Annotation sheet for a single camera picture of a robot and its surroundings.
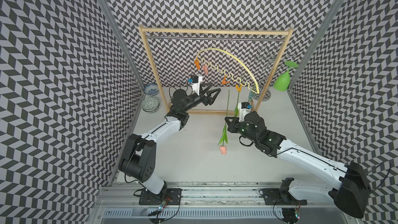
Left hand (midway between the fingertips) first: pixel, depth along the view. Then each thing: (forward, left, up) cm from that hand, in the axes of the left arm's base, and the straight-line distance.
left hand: (216, 87), depth 74 cm
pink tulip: (-23, -3, -18) cm, 30 cm away
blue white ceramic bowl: (+29, +47, -31) cm, 63 cm away
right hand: (-12, -4, -12) cm, 17 cm away
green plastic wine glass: (+12, -39, -8) cm, 42 cm away
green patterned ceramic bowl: (+13, +44, -29) cm, 55 cm away
